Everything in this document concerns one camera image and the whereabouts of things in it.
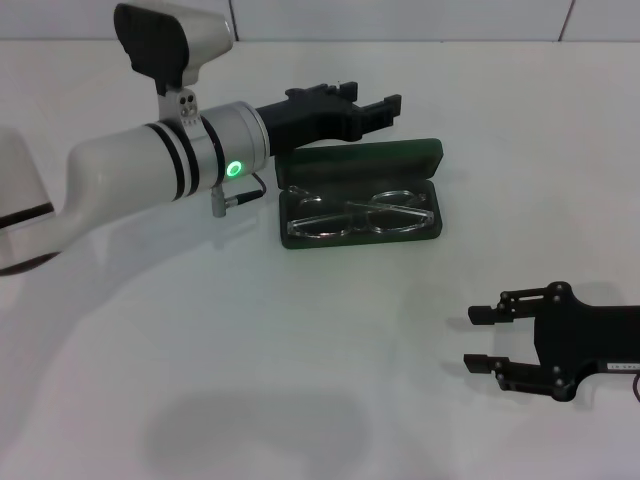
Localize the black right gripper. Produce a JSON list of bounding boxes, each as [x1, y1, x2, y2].
[[463, 281, 640, 403]]

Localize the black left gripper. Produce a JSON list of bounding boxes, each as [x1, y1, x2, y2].
[[254, 79, 404, 156]]

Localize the green glasses case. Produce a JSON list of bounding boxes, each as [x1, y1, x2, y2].
[[274, 137, 445, 251]]

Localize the clear white glasses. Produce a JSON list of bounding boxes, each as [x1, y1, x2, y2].
[[285, 184, 435, 239]]

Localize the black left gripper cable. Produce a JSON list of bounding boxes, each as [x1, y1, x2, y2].
[[209, 172, 267, 219]]

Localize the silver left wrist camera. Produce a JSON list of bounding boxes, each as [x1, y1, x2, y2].
[[113, 3, 234, 134]]

